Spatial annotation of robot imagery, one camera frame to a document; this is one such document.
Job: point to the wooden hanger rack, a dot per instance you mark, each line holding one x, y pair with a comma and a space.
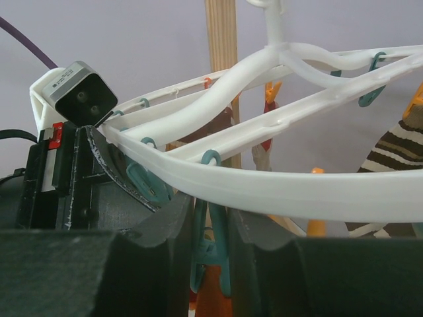
222, 40

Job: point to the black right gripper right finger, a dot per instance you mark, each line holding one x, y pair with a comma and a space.
276, 273

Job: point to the orange sock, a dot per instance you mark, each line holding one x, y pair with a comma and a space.
209, 300

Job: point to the striped beige hanging sock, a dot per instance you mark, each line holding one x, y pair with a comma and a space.
261, 158

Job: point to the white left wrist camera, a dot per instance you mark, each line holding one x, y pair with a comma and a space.
77, 94

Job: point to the red hanging sock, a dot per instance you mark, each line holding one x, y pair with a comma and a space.
268, 107

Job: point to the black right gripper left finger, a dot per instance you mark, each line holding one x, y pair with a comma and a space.
144, 271

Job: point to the brown striped sock pair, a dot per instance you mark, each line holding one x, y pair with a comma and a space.
398, 149

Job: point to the orange clothes peg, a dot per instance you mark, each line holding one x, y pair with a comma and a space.
316, 228

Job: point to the teal clothes peg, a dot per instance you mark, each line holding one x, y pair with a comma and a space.
210, 244

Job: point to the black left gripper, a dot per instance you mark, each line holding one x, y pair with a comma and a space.
74, 179

